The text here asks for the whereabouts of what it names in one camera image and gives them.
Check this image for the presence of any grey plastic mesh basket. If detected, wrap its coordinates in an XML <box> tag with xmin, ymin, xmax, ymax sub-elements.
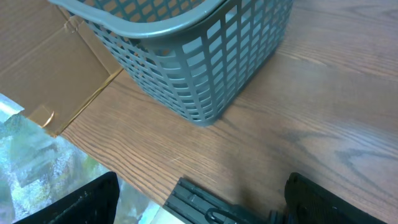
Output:
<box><xmin>51</xmin><ymin>0</ymin><xmax>294</xmax><ymax>126</ymax></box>

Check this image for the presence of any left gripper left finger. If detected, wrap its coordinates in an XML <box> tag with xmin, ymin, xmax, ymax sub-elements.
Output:
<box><xmin>16</xmin><ymin>171</ymin><xmax>120</xmax><ymax>224</ymax></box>

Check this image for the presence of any brown cardboard panel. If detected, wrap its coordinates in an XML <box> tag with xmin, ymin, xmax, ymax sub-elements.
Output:
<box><xmin>1</xmin><ymin>0</ymin><xmax>122</xmax><ymax>136</ymax></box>

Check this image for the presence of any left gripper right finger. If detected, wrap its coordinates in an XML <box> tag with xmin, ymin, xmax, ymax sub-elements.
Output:
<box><xmin>284</xmin><ymin>172</ymin><xmax>384</xmax><ymax>224</ymax></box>

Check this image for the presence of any black mounting rail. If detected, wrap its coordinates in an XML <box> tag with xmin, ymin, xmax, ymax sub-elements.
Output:
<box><xmin>163</xmin><ymin>177</ymin><xmax>291</xmax><ymax>224</ymax></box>

